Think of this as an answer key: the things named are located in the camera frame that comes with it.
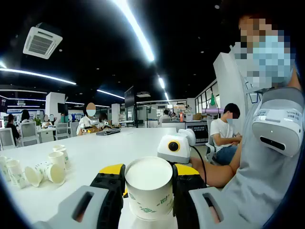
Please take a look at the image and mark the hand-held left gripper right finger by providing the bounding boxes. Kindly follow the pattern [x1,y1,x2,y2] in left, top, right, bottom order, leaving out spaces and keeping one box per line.
[172,163,262,229]

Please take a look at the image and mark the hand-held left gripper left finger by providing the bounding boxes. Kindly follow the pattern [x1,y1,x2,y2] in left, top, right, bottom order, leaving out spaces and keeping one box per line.
[33,163,126,229]

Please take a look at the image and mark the green printed white paper cup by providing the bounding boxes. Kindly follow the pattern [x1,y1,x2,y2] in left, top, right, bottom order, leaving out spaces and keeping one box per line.
[124,156,174,221]

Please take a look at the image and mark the cluster of paper cups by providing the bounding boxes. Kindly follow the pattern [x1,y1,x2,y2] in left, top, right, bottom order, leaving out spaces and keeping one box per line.
[0,144,72,189]

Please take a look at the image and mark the white table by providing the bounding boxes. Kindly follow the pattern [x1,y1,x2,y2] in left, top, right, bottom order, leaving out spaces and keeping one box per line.
[0,127,208,229]

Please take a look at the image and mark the purple roll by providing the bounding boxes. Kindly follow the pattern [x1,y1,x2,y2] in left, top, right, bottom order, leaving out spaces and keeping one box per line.
[202,107,226,115]

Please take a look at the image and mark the dark grey mat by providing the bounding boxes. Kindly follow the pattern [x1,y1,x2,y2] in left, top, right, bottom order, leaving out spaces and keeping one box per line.
[96,128,122,136]

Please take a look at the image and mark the black hanging display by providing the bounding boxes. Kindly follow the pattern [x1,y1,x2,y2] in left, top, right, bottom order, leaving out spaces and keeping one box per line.
[124,85,135,108]

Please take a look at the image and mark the person's torso grey shirt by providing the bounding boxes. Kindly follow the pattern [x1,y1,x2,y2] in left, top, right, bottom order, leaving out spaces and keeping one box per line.
[221,87,305,224]

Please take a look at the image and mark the segmented ceiling light strip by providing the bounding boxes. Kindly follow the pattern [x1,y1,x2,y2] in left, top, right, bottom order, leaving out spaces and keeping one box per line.
[158,75,170,101]

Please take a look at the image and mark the white tall panel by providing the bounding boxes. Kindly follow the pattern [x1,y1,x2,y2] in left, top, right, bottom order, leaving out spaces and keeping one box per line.
[213,52,248,115]

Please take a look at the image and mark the black monitor on stand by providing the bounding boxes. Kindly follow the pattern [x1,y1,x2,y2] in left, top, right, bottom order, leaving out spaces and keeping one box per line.
[57,103,69,115]

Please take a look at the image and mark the white chest-worn device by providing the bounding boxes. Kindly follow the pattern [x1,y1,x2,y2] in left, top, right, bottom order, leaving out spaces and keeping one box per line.
[252,99,305,157]

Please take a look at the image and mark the long ceiling light strip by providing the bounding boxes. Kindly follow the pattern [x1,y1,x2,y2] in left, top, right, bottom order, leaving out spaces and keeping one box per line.
[112,0,155,62]

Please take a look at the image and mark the curved ceiling light strip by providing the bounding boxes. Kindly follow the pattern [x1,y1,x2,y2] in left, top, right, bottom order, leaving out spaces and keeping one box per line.
[0,68,77,86]

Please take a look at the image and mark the ceiling air conditioner unit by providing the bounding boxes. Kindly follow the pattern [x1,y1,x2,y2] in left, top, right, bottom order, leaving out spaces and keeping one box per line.
[23,22,63,60]

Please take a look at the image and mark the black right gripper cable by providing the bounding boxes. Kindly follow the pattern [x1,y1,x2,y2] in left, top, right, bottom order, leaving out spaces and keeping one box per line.
[190,144,208,186]

